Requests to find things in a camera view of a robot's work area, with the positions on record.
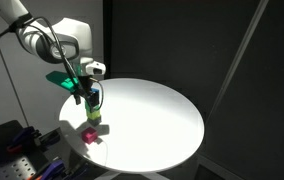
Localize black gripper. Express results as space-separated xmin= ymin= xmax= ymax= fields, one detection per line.
xmin=73 ymin=75 xmax=101 ymax=112

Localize pink block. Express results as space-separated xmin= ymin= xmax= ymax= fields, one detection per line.
xmin=81 ymin=127 xmax=99 ymax=145

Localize green block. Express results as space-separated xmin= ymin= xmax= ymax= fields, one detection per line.
xmin=84 ymin=99 xmax=94 ymax=113

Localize yellow-green block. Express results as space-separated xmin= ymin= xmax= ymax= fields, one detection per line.
xmin=86 ymin=109 xmax=102 ymax=122

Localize dark grey block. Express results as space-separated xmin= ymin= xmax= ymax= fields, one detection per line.
xmin=88 ymin=118 xmax=102 ymax=128

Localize purple orange spring clamp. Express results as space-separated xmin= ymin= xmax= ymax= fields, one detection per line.
xmin=6 ymin=125 xmax=62 ymax=154
xmin=28 ymin=159 xmax=90 ymax=180

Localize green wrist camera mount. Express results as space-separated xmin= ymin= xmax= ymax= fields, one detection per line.
xmin=46 ymin=70 xmax=83 ymax=93

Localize white table pedestal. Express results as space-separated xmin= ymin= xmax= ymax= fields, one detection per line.
xmin=95 ymin=169 xmax=170 ymax=180

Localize orange-handled clamps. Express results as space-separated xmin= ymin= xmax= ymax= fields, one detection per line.
xmin=0 ymin=119 xmax=73 ymax=180

